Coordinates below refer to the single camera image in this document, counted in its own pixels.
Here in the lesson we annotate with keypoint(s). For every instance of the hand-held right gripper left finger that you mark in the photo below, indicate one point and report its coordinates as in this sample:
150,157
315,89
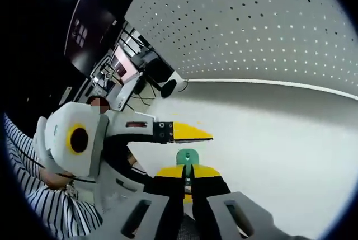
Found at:
156,212

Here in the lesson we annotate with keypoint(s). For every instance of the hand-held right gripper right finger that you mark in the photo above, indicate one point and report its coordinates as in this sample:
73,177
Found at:
221,214

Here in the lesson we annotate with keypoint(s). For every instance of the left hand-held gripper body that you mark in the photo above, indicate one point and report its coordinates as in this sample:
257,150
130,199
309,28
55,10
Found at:
61,128

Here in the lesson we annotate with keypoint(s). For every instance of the green mounting plate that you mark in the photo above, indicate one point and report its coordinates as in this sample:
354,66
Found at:
181,159

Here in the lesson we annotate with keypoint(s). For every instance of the person's left hand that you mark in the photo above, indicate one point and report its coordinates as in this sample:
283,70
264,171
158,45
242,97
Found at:
132,159

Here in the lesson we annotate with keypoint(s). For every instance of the white office desk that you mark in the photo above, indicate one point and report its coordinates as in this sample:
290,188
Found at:
126,91

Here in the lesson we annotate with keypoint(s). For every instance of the black cylinder speaker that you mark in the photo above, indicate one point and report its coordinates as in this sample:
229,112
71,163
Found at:
167,89

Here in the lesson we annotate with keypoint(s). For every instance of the person in striped shirt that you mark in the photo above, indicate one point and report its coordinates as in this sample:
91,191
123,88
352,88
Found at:
56,212

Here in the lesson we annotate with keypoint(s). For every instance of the black computer tower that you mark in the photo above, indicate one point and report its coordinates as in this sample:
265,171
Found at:
158,69

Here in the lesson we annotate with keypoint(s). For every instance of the pink lit monitor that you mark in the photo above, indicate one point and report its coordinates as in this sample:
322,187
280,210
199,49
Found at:
123,63

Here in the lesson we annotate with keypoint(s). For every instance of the white perforated pegboard panel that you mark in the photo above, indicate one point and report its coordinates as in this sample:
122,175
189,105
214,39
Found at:
251,27

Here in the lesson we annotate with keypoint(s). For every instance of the large dark wall screen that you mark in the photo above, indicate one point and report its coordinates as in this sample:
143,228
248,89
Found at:
95,33

